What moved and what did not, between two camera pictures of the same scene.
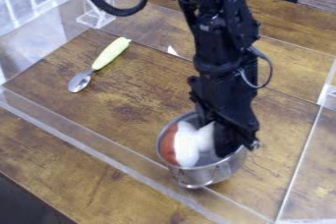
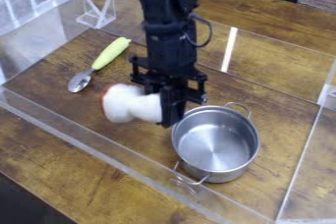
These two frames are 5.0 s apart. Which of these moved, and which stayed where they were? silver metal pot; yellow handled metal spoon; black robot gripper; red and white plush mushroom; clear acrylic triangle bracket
Moved: red and white plush mushroom; black robot gripper; silver metal pot
Stayed: yellow handled metal spoon; clear acrylic triangle bracket
